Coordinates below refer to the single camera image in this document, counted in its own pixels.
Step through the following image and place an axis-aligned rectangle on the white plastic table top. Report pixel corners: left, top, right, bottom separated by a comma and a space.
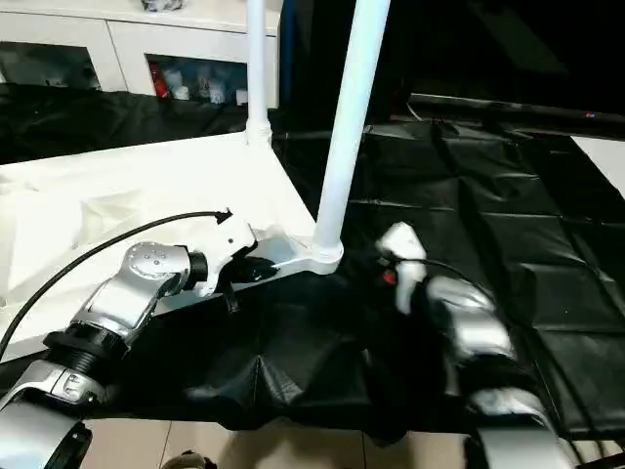
0, 132, 345, 364

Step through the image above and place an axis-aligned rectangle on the black plastic mat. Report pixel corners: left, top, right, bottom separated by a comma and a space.
0, 80, 625, 441

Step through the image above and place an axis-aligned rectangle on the long black bar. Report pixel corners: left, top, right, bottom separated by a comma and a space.
408, 94, 625, 130

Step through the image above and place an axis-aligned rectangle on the white cabinet with glass doors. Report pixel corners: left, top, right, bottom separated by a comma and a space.
0, 0, 284, 108

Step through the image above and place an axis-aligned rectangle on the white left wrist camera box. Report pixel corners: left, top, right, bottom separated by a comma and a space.
200, 223, 259, 296

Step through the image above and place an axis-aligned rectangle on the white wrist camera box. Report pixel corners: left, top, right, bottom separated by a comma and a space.
376, 222, 429, 314
200, 223, 259, 296

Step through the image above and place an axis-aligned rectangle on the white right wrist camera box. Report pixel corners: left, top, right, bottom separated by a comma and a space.
376, 222, 429, 314

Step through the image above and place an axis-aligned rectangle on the black left camera cable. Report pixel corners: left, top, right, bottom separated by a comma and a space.
0, 209, 233, 361

